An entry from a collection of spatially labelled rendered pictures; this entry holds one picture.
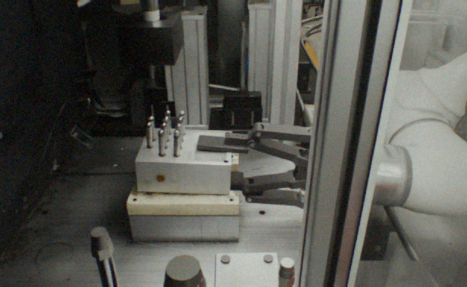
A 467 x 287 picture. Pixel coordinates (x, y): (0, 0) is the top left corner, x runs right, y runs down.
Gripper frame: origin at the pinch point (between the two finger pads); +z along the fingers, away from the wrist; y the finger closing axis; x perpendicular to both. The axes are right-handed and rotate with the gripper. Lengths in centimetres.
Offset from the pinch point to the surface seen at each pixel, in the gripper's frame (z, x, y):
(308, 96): -70, -260, -93
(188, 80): 7.1, -24.8, 2.2
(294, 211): -12.3, -0.4, -8.3
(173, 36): 6.4, 3.6, 18.3
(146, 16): 10.1, 0.8, 19.6
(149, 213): 8.8, 6.5, -5.2
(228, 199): -1.7, 5.4, -2.5
